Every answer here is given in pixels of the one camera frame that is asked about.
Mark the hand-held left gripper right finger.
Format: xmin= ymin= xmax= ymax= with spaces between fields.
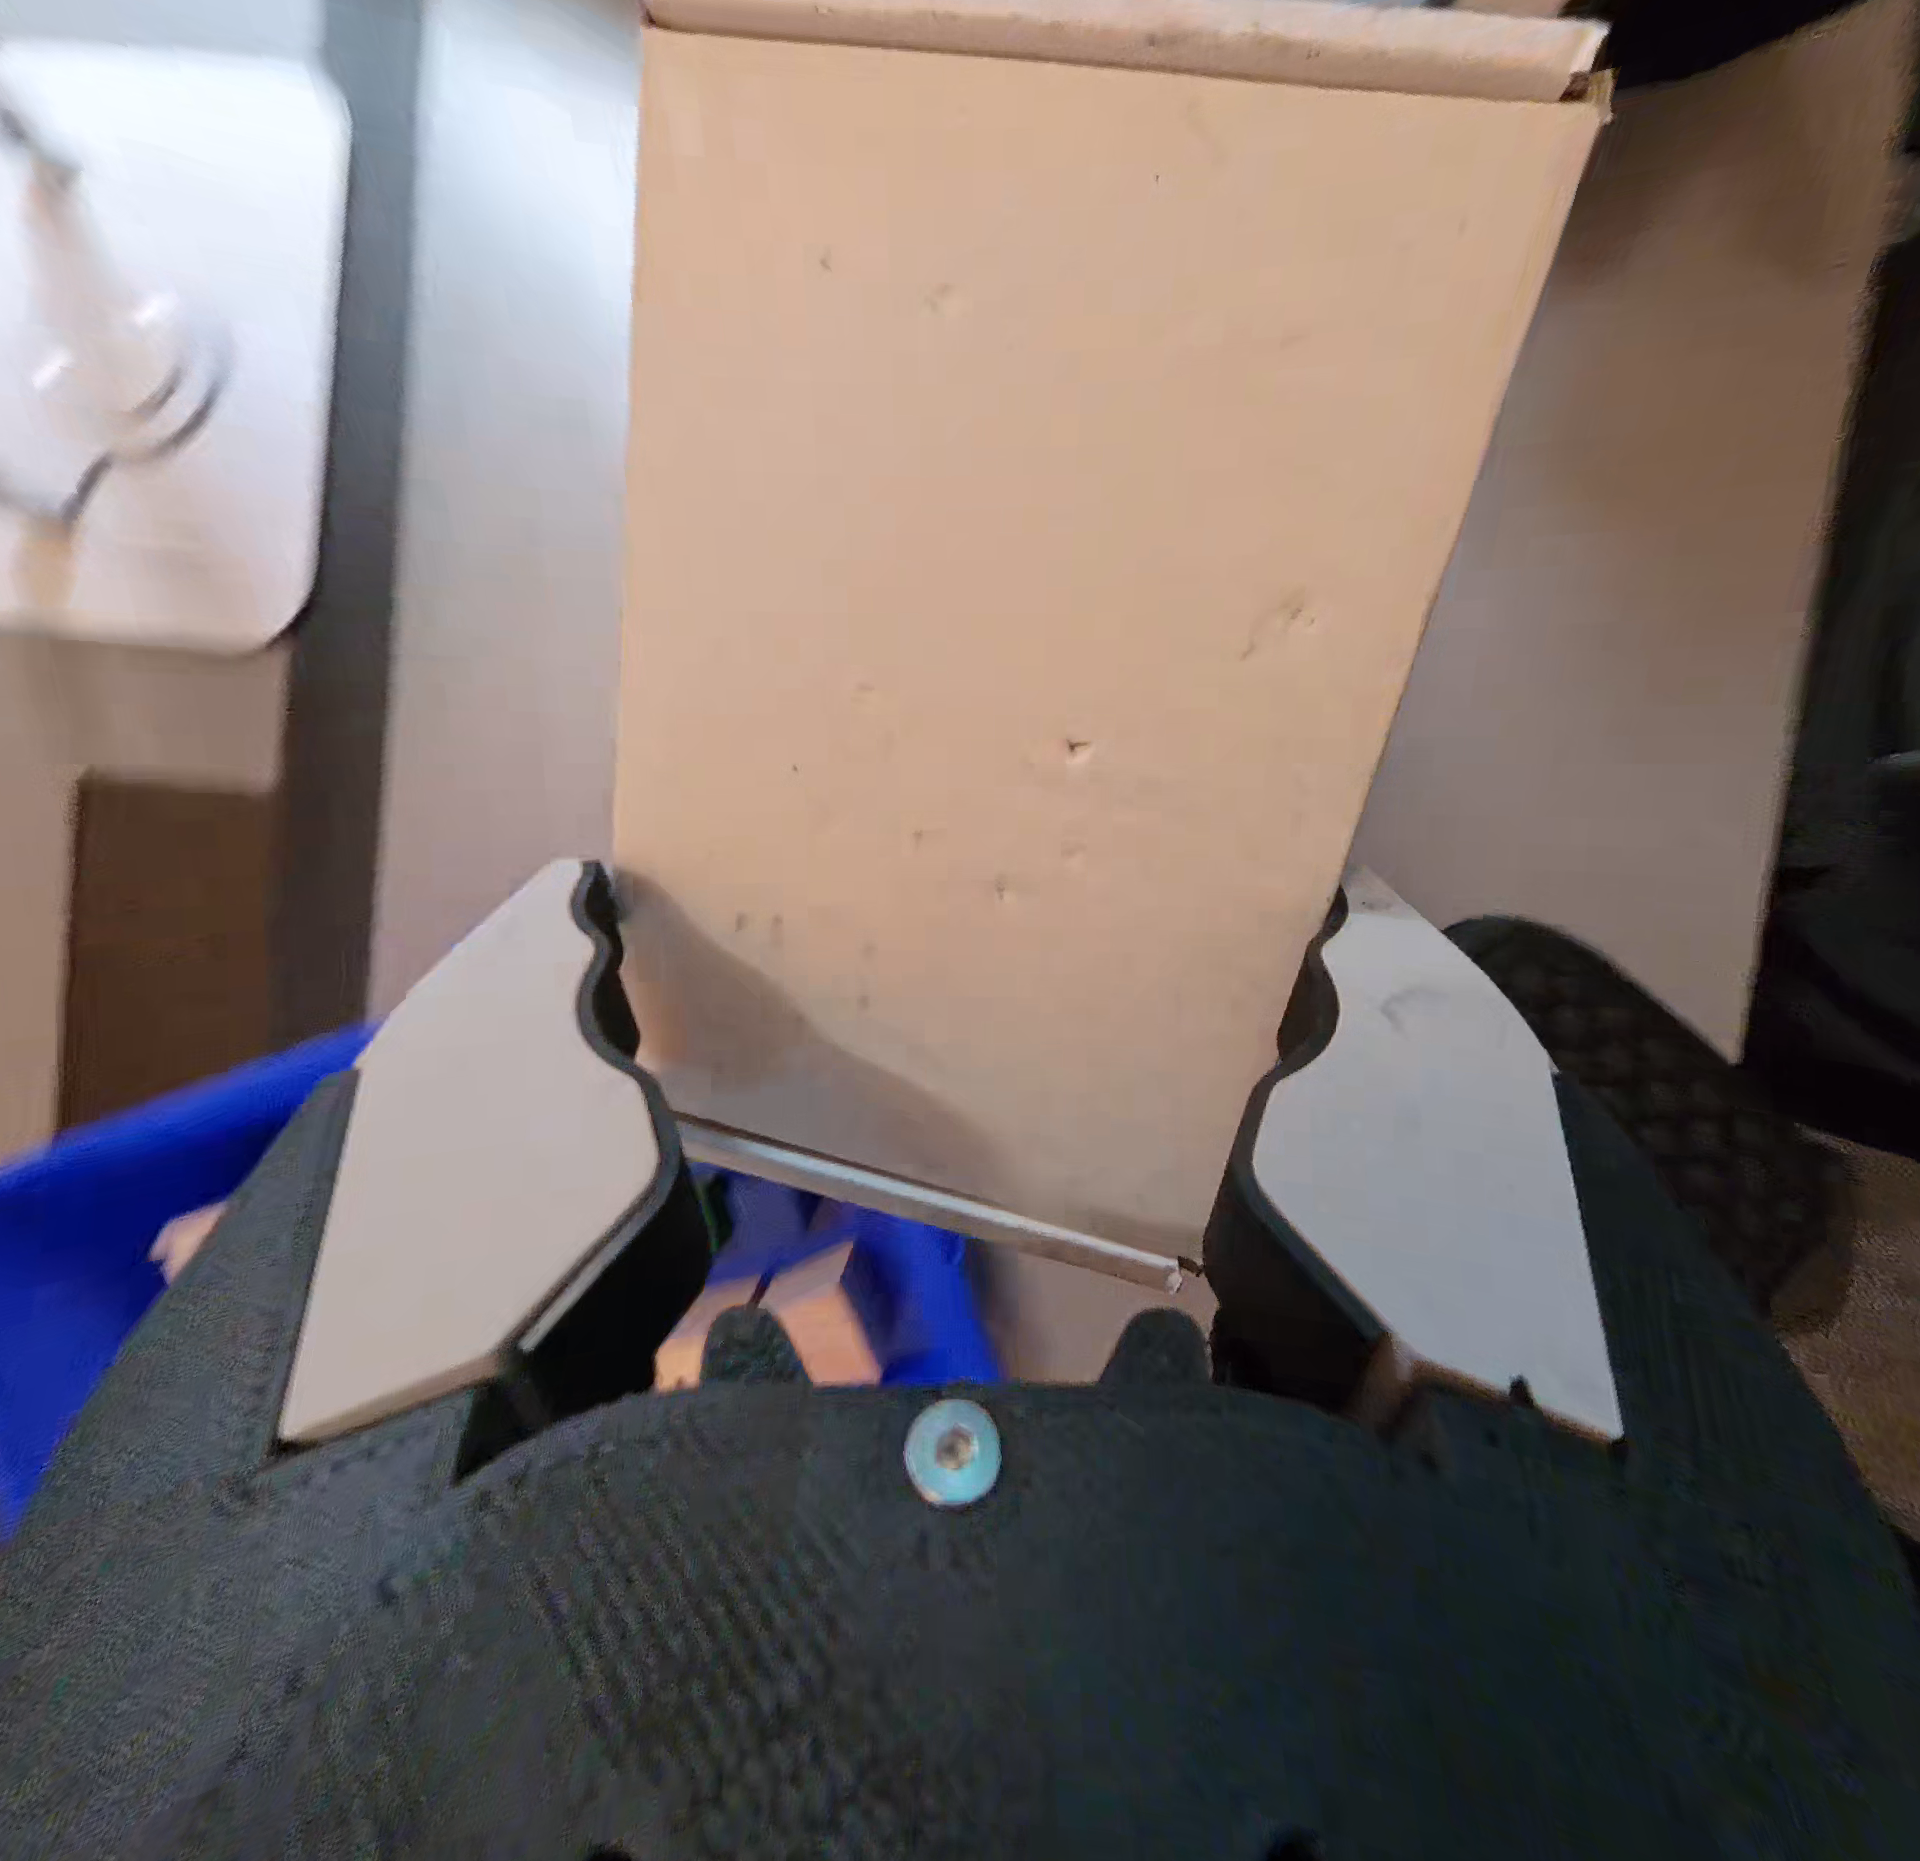
xmin=1203 ymin=865 xmax=1625 ymax=1444

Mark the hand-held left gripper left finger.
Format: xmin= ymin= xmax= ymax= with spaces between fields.
xmin=275 ymin=858 xmax=711 ymax=1447

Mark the dented white cardboard box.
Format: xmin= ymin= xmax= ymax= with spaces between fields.
xmin=606 ymin=0 xmax=1618 ymax=1288

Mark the blue plastic bin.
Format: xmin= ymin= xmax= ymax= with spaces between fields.
xmin=0 ymin=1021 xmax=1005 ymax=1541

